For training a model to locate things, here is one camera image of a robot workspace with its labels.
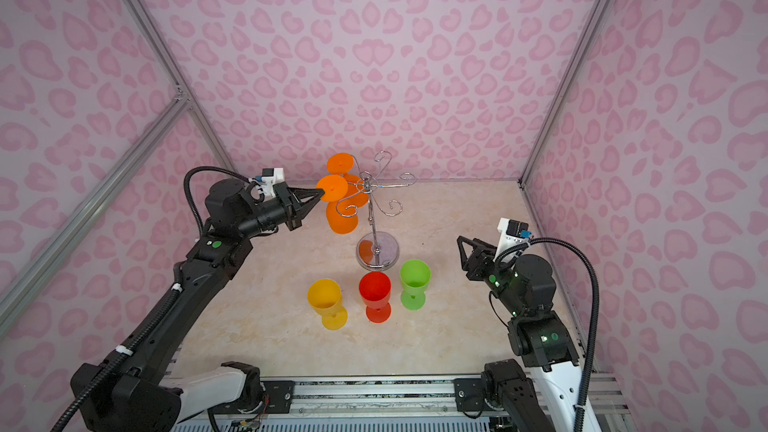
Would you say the right aluminium frame post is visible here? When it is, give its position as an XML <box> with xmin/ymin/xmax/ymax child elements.
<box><xmin>518</xmin><ymin>0</ymin><xmax>616</xmax><ymax>190</ymax></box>

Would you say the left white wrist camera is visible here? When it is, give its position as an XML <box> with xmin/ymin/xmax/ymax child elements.
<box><xmin>249</xmin><ymin>168</ymin><xmax>285</xmax><ymax>199</ymax></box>

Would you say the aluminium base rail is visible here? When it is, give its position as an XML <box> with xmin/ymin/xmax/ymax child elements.
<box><xmin>113</xmin><ymin>374</ymin><xmax>631</xmax><ymax>432</ymax></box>

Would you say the aluminium frame post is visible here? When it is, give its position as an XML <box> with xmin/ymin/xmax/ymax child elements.
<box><xmin>518</xmin><ymin>0</ymin><xmax>616</xmax><ymax>190</ymax></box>
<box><xmin>122</xmin><ymin>0</ymin><xmax>236</xmax><ymax>170</ymax></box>

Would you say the diagonal aluminium frame bar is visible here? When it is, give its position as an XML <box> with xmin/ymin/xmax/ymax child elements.
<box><xmin>1</xmin><ymin>95</ymin><xmax>188</xmax><ymax>337</ymax></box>

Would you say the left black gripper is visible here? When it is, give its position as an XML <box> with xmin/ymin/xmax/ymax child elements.
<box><xmin>237</xmin><ymin>184</ymin><xmax>324</xmax><ymax>241</ymax></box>

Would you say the left aluminium frame post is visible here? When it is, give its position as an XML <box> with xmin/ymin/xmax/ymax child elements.
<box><xmin>122</xmin><ymin>0</ymin><xmax>236</xmax><ymax>170</ymax></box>

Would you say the green plastic wine glass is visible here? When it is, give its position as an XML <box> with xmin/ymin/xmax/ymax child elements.
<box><xmin>399</xmin><ymin>259</ymin><xmax>432</xmax><ymax>311</ymax></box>

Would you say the right black corrugated cable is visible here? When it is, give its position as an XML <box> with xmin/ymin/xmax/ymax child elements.
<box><xmin>494</xmin><ymin>237</ymin><xmax>601</xmax><ymax>432</ymax></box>

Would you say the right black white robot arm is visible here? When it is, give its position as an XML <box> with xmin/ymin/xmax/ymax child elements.
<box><xmin>457</xmin><ymin>236</ymin><xmax>600</xmax><ymax>431</ymax></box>

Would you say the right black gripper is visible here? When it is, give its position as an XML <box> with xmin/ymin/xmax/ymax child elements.
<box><xmin>455</xmin><ymin>235</ymin><xmax>528</xmax><ymax>318</ymax></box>

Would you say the yellow plastic wine glass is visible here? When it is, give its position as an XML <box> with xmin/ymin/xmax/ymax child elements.
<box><xmin>307</xmin><ymin>279</ymin><xmax>348</xmax><ymax>331</ymax></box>

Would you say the orange plastic wine glass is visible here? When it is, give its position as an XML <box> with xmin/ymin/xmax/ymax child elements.
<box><xmin>317</xmin><ymin>175</ymin><xmax>359</xmax><ymax>235</ymax></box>
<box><xmin>326</xmin><ymin>153</ymin><xmax>368</xmax><ymax>212</ymax></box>

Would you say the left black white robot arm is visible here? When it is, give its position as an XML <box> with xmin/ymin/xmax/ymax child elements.
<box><xmin>53</xmin><ymin>178</ymin><xmax>324</xmax><ymax>431</ymax></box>

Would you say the red plastic wine glass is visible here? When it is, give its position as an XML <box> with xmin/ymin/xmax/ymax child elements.
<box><xmin>358</xmin><ymin>272</ymin><xmax>392</xmax><ymax>324</ymax></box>

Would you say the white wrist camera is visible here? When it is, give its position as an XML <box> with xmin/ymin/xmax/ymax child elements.
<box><xmin>495</xmin><ymin>218</ymin><xmax>533</xmax><ymax>259</ymax></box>
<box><xmin>249</xmin><ymin>168</ymin><xmax>285</xmax><ymax>199</ymax></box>

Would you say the chrome wine glass rack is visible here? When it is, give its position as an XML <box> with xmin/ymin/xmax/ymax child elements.
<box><xmin>353</xmin><ymin>150</ymin><xmax>418</xmax><ymax>272</ymax></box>

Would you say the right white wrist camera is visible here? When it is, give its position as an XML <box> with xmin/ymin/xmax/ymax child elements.
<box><xmin>495</xmin><ymin>218</ymin><xmax>533</xmax><ymax>259</ymax></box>

